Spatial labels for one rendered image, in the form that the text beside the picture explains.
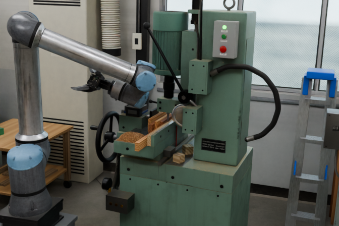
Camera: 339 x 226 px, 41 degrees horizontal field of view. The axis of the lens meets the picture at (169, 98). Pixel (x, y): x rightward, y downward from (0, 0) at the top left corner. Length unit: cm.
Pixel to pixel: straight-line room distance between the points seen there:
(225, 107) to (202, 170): 31
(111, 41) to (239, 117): 182
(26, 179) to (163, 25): 93
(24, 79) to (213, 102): 86
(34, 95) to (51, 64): 172
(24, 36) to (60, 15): 182
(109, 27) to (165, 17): 154
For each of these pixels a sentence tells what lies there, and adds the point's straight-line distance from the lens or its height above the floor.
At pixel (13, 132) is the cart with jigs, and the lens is 366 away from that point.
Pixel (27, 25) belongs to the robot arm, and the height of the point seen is 145.
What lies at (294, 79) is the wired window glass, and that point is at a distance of 365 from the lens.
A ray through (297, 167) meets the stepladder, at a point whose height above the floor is 56.
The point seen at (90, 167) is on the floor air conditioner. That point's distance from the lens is 395.
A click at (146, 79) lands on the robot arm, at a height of 123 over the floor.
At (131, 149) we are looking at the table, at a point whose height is 87.
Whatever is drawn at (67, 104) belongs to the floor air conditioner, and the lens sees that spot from 385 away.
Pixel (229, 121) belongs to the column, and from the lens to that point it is 215.
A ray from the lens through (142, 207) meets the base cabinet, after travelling 234.
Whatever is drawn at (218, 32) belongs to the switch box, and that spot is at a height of 143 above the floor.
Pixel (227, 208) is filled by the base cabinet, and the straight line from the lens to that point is 217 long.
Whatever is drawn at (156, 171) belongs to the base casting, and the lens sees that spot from 223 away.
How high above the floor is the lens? 160
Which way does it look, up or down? 13 degrees down
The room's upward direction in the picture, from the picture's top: 2 degrees clockwise
